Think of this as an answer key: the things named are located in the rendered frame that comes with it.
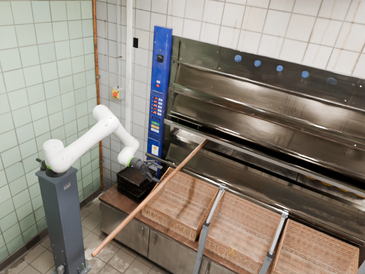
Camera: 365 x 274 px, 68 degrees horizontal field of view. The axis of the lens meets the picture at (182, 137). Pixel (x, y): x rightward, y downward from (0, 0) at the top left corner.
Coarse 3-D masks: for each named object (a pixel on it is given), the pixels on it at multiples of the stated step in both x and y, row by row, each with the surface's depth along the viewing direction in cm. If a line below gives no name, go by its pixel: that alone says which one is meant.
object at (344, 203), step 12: (192, 144) 256; (216, 156) 247; (228, 156) 245; (252, 168) 234; (276, 180) 227; (288, 180) 224; (312, 192) 216; (324, 192) 216; (336, 204) 211; (348, 204) 207
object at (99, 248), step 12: (204, 144) 256; (192, 156) 236; (180, 168) 219; (168, 180) 205; (156, 192) 192; (144, 204) 181; (132, 216) 170; (120, 228) 162; (108, 240) 154; (96, 252) 146
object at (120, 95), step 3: (114, 87) 267; (114, 90) 264; (117, 90) 262; (120, 90) 262; (123, 90) 267; (120, 93) 264; (123, 93) 268; (117, 96) 266; (120, 96) 265; (123, 96) 270
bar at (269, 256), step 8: (160, 160) 230; (184, 168) 223; (200, 176) 217; (216, 184) 211; (224, 184) 212; (232, 192) 207; (240, 192) 205; (216, 200) 209; (256, 200) 200; (272, 208) 196; (208, 224) 204; (280, 224) 192; (200, 240) 212; (200, 248) 216; (272, 248) 188; (200, 256) 220; (272, 256) 186; (264, 264) 190; (264, 272) 194
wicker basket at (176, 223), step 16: (176, 176) 274; (160, 192) 275; (176, 192) 277; (192, 192) 269; (208, 192) 262; (144, 208) 247; (160, 208) 262; (176, 208) 263; (192, 208) 267; (208, 208) 241; (160, 224) 245; (176, 224) 235; (192, 224) 249; (192, 240) 234
